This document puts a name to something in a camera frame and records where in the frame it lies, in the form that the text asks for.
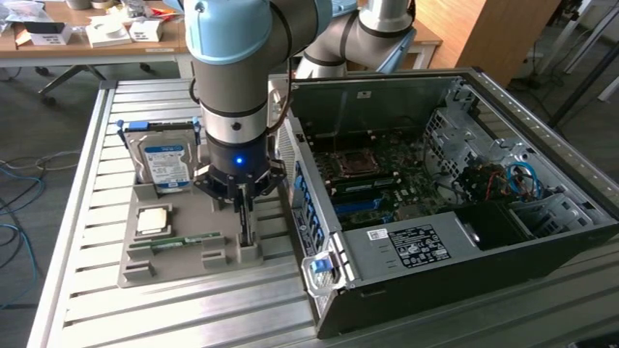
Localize grey metal disk bay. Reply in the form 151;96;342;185
507;191;606;240

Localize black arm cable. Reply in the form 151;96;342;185
267;59;298;135

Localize white box with tape roll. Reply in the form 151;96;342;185
85;16;132;49

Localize grey metal table legs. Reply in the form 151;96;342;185
546;0;619;128

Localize grey rolling stand leg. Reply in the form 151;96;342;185
36;65;111;108

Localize wooden desk white frame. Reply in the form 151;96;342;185
0;0;444;79

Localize white box black lid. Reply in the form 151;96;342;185
23;21;73;46

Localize white floor cable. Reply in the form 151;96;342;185
4;150;83;173

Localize open black PC case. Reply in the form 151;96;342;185
264;67;619;340

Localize CPU chip silver lid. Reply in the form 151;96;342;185
135;207;175;237

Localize grey parts rack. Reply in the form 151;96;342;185
117;144;265;289

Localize blue expansion slot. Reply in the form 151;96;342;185
336;201;383;215

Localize green motherboard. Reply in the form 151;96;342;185
308;132;466;231

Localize hard disk blue caddy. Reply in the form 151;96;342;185
115;116;205;195

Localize installed green RAM stick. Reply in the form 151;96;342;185
331;175;396;196

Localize blue case latch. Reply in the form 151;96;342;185
308;256;331;275

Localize CPU socket metal frame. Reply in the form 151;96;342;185
336;148;383;178

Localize blue floor cable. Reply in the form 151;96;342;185
0;165;48;311

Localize grey power supply unit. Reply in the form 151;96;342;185
332;212;480;287

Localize small white labelled box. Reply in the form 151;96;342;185
128;20;164;43

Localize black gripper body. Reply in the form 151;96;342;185
205;134;272;199

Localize wooden cabinet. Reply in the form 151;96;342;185
415;0;564;88

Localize blue data wire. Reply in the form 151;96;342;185
506;161;543;201

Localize graphics card black cooler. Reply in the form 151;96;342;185
236;183;257;249

